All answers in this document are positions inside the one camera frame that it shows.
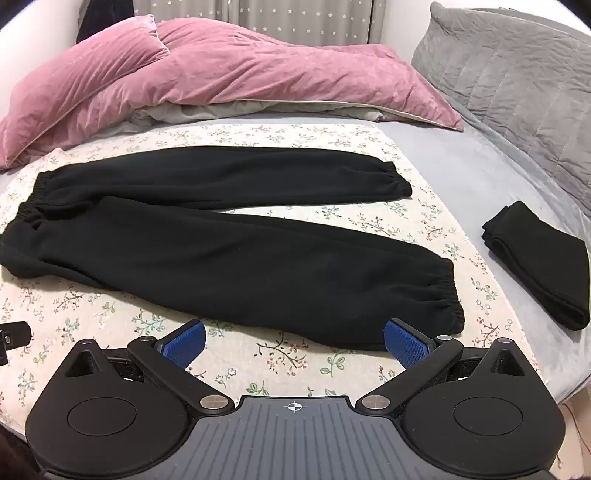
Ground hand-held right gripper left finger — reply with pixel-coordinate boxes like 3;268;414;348
62;320;232;414

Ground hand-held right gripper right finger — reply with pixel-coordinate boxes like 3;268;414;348
358;318;530;414

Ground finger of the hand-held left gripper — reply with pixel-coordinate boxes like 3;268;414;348
0;322;33;366

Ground black pants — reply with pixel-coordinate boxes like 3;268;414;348
0;145;466;352

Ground folded black cloth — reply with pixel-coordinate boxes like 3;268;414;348
481;200;591;332

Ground floral bed sheet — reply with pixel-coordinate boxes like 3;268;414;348
0;122;551;437

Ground grey bed sheet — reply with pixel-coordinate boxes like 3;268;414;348
378;99;591;409

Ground grey inner blanket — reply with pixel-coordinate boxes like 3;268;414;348
128;99;385;136

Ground pink velvet pillow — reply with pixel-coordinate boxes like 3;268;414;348
0;14;171;169

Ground grey quilted blanket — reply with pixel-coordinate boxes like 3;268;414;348
410;1;591;219

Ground dark hanging garment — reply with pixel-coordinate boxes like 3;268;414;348
76;0;136;45

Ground grey star-print curtain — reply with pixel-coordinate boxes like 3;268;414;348
131;0;387;48

